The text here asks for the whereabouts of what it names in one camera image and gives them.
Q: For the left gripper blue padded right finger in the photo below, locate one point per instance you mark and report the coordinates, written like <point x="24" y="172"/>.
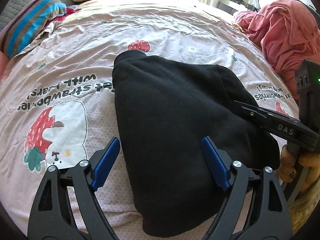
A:
<point x="268" y="215"/>

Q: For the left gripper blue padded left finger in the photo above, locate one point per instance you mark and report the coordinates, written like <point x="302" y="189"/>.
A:
<point x="51" y="215"/>

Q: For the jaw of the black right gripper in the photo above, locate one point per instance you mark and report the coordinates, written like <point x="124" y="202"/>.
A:
<point x="267" y="119"/>

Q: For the black shirt with orange sleeve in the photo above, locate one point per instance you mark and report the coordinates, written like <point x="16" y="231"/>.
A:
<point x="164" y="109"/>

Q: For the pink crumpled clothes pile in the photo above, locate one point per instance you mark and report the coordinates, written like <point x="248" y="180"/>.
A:
<point x="287" y="32"/>

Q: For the beige fuzzy blanket edge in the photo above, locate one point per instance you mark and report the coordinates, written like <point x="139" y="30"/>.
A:
<point x="303" y="206"/>

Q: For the white side table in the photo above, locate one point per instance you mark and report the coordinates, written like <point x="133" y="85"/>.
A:
<point x="232" y="6"/>

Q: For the pink strawberry print bedsheet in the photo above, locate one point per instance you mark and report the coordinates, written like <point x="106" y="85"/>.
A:
<point x="57" y="94"/>

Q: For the pink quilted blanket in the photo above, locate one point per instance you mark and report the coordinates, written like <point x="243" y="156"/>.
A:
<point x="4" y="60"/>

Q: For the striped colourful pillow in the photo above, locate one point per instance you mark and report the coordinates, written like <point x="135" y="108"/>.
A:
<point x="29" y="22"/>

